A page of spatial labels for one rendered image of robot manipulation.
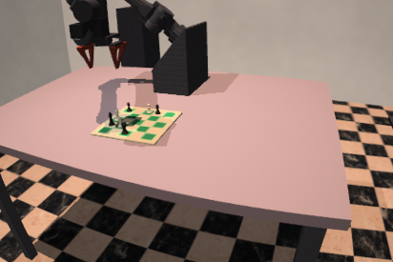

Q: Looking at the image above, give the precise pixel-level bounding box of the green and cream chessboard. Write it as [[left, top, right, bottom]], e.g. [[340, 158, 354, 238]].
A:
[[91, 106, 182, 146]]

